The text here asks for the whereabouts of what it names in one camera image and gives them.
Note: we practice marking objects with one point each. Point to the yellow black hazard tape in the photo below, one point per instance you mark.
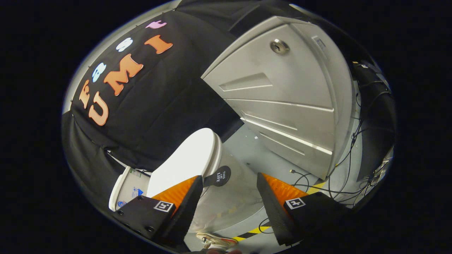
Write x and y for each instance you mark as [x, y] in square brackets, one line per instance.
[256, 231]

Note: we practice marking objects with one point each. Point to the grey cabinet with white top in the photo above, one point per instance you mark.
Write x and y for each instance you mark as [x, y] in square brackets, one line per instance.
[282, 91]

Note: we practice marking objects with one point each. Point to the white toilet tank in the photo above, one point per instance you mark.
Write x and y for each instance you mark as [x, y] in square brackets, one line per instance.
[130, 190]

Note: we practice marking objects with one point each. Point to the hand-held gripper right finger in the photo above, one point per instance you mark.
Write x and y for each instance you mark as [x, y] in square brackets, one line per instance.
[273, 215]

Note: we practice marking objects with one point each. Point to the white toilet lid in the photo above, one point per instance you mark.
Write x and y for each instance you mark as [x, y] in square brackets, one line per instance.
[190, 158]

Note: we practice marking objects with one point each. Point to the black round lid lift tab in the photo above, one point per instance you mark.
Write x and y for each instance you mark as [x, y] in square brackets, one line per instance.
[220, 176]

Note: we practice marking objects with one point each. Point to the white toilet bowl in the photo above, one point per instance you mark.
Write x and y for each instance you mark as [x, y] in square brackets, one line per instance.
[229, 204]

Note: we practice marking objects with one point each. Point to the person's shoe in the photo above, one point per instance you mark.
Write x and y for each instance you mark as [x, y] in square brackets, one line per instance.
[215, 241]

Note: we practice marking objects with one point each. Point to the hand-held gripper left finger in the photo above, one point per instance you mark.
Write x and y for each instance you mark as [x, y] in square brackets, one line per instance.
[185, 215]

